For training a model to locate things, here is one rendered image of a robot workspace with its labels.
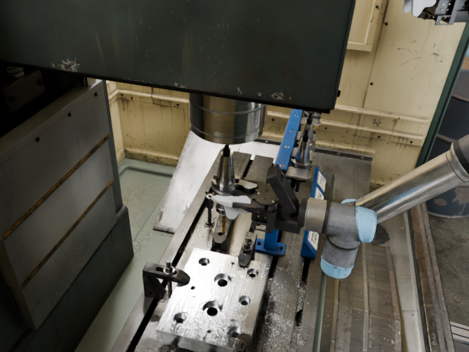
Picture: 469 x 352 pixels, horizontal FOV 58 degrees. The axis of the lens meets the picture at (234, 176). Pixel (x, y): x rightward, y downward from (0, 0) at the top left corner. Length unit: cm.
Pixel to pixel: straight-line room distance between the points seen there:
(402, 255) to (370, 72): 76
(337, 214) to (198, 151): 122
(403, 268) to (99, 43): 143
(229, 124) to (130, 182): 150
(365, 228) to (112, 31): 63
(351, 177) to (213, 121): 127
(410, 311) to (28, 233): 126
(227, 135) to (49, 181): 50
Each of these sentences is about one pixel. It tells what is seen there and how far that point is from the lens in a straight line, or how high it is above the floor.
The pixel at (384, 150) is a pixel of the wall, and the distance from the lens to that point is 204.
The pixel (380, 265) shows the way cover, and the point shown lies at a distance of 173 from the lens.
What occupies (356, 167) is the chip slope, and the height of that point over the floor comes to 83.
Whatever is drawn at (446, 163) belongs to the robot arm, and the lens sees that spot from 100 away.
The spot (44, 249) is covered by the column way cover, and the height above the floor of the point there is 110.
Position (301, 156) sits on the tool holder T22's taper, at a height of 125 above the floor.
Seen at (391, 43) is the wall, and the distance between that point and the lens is 184.
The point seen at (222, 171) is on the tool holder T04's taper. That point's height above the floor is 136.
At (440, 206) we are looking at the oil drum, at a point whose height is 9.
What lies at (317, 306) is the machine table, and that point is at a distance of 129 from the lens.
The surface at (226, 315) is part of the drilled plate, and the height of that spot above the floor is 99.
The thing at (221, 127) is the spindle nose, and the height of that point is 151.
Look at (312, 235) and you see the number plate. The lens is 142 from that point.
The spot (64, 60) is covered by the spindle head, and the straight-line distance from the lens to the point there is 83.
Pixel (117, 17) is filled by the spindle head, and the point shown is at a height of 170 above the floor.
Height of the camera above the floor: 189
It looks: 35 degrees down
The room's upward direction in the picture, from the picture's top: 3 degrees clockwise
